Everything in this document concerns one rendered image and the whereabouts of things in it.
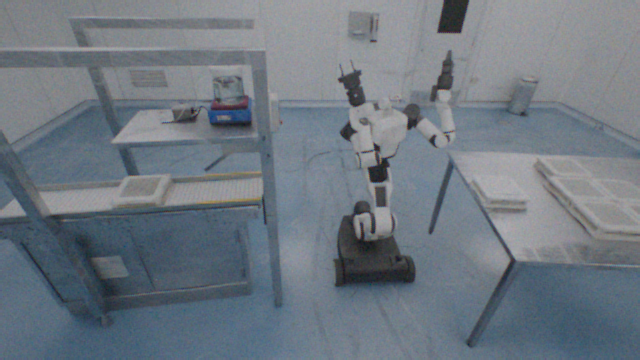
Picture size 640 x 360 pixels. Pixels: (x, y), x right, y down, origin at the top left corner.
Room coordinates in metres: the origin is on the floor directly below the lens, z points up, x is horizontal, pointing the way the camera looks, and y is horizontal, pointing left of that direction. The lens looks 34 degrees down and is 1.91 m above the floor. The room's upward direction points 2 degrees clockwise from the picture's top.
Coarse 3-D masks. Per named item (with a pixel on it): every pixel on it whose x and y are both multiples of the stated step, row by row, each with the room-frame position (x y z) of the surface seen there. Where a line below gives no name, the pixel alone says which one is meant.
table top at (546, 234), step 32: (480, 160) 1.97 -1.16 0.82; (512, 160) 1.98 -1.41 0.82; (576, 160) 2.01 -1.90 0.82; (608, 160) 2.03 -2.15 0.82; (544, 192) 1.58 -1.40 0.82; (512, 224) 1.27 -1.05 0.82; (544, 224) 1.27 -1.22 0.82; (576, 224) 1.28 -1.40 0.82; (512, 256) 1.04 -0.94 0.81; (544, 256) 1.04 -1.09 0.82; (576, 256) 1.05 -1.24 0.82; (608, 256) 1.05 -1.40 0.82
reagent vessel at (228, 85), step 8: (216, 72) 1.41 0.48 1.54; (224, 72) 1.40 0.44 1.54; (232, 72) 1.42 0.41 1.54; (240, 72) 1.46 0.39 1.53; (216, 80) 1.41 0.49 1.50; (224, 80) 1.41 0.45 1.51; (232, 80) 1.42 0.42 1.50; (240, 80) 1.45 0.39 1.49; (216, 88) 1.42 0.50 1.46; (224, 88) 1.41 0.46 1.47; (232, 88) 1.42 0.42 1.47; (240, 88) 1.45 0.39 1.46; (216, 96) 1.42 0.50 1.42; (224, 96) 1.41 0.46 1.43; (232, 96) 1.41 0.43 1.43; (240, 96) 1.44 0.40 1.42; (224, 104) 1.41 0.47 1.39; (232, 104) 1.41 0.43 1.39
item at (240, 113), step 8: (216, 104) 1.42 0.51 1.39; (240, 104) 1.43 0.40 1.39; (248, 104) 1.47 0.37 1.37; (208, 112) 1.36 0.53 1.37; (216, 112) 1.37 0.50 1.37; (224, 112) 1.38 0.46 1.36; (232, 112) 1.38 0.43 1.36; (240, 112) 1.39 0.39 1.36; (248, 112) 1.39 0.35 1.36; (216, 120) 1.37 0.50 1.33; (224, 120) 1.37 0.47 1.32; (232, 120) 1.38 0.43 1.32; (240, 120) 1.39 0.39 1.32; (248, 120) 1.39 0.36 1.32
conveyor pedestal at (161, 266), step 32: (32, 256) 1.16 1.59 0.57; (96, 256) 1.21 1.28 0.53; (128, 256) 1.24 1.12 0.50; (160, 256) 1.27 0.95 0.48; (192, 256) 1.30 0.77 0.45; (224, 256) 1.33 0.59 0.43; (64, 288) 1.17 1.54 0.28; (128, 288) 1.23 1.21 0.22; (160, 288) 1.26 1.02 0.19; (192, 288) 1.29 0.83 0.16; (224, 288) 1.32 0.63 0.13
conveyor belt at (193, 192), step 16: (48, 192) 1.38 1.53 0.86; (64, 192) 1.38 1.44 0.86; (80, 192) 1.38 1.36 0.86; (96, 192) 1.39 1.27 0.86; (112, 192) 1.39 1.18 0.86; (176, 192) 1.41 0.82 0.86; (192, 192) 1.42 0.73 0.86; (208, 192) 1.42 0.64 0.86; (224, 192) 1.43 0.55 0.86; (240, 192) 1.43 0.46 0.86; (256, 192) 1.44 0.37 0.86; (16, 208) 1.23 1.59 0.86; (48, 208) 1.24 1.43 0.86; (64, 208) 1.24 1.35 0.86; (80, 208) 1.25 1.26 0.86; (96, 208) 1.25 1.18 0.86
